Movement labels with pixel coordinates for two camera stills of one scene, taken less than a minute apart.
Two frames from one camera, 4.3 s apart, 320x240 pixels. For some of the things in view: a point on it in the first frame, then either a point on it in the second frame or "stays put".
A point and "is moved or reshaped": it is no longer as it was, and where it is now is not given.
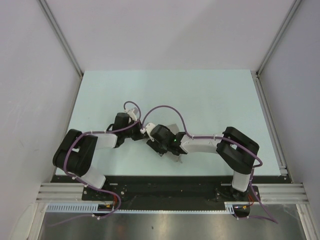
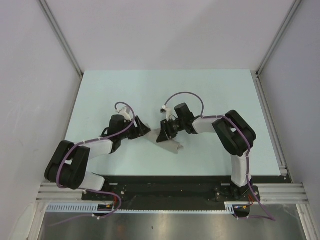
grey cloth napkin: x=174 y=128 is moved or reshaped
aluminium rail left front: x=60 y=192 stays put
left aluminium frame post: x=55 y=25 stays put
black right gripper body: x=160 y=148 -> x=173 y=127
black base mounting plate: x=168 y=194 stays put
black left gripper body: x=134 y=133 stays put
